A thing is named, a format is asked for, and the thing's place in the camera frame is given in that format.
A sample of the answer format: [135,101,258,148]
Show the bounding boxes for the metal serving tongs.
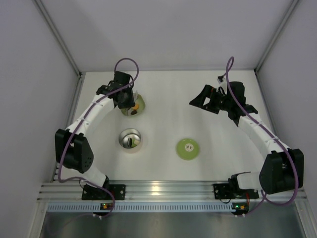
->
[124,93,139,116]

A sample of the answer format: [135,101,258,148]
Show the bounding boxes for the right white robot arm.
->
[189,82,304,194]

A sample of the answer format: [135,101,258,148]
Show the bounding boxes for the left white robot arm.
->
[54,71,135,188]

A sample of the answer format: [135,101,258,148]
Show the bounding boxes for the green food tray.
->
[121,93,146,117]

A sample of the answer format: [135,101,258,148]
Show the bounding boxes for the black round food piece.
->
[127,138,133,148]

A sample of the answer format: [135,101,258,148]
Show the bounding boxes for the green round lid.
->
[176,138,200,161]

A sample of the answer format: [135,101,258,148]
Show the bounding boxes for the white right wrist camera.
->
[217,75,227,90]

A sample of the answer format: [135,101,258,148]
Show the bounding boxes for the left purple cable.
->
[58,58,139,219]

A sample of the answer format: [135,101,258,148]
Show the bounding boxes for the purple cable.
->
[58,58,139,219]
[225,56,299,219]

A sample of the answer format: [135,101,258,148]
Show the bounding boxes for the left aluminium frame post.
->
[32,0,82,78]

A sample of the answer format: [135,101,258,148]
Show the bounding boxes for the aluminium frame post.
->
[254,0,301,76]
[32,0,82,78]

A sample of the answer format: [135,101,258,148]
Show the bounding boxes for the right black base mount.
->
[213,183,235,201]

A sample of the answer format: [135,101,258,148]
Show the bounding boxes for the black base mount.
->
[81,184,126,200]
[213,183,235,201]

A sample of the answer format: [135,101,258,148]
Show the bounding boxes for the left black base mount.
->
[81,184,126,200]

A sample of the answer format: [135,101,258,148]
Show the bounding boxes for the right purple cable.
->
[225,56,299,219]

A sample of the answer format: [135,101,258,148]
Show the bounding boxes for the aluminium mounting rail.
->
[37,180,308,202]

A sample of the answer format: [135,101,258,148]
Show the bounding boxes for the grey slotted cable duct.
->
[47,202,238,213]

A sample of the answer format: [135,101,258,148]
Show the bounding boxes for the right aluminium frame post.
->
[254,0,301,76]

